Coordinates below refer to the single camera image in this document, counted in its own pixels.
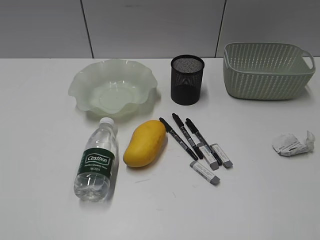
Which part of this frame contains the white waste paper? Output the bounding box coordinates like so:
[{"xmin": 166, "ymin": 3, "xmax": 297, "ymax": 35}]
[{"xmin": 272, "ymin": 131, "xmax": 316, "ymax": 157}]

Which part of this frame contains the black marker pen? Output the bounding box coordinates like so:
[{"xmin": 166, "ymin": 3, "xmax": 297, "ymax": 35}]
[
  {"xmin": 172, "ymin": 113, "xmax": 203, "ymax": 160},
  {"xmin": 159, "ymin": 117, "xmax": 198, "ymax": 161},
  {"xmin": 185, "ymin": 118, "xmax": 222, "ymax": 166}
]

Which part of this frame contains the light green plastic basket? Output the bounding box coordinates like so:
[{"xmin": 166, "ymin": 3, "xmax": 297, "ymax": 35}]
[{"xmin": 223, "ymin": 42, "xmax": 316, "ymax": 101}]

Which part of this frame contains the black mesh pen holder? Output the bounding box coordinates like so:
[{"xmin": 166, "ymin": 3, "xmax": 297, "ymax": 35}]
[{"xmin": 170, "ymin": 54, "xmax": 205, "ymax": 106}]

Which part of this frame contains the yellow mango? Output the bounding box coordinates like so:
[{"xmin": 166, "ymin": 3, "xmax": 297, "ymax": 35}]
[{"xmin": 123, "ymin": 120, "xmax": 166, "ymax": 168}]

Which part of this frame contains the frosted green wavy plate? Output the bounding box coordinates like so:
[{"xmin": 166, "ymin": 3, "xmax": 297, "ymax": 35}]
[{"xmin": 68, "ymin": 58, "xmax": 158, "ymax": 118}]

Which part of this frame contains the grey white eraser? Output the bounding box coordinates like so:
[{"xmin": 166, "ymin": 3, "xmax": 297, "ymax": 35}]
[
  {"xmin": 197, "ymin": 142, "xmax": 219, "ymax": 171},
  {"xmin": 189, "ymin": 160, "xmax": 220, "ymax": 186},
  {"xmin": 210, "ymin": 143, "xmax": 233, "ymax": 169}
]

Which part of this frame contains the clear water bottle green label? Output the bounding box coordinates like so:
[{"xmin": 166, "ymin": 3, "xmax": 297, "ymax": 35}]
[{"xmin": 74, "ymin": 117, "xmax": 118, "ymax": 202}]

